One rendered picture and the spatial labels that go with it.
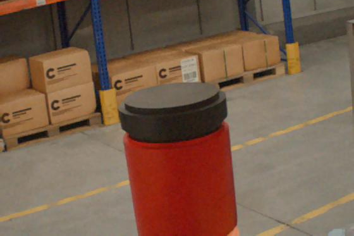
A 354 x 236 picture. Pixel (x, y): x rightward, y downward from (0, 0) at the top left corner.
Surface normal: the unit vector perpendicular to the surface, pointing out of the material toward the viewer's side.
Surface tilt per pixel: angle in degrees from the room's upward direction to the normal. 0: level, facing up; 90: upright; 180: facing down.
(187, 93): 0
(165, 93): 0
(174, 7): 90
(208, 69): 91
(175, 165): 90
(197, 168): 90
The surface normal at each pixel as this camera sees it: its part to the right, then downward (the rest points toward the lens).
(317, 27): 0.53, 0.16
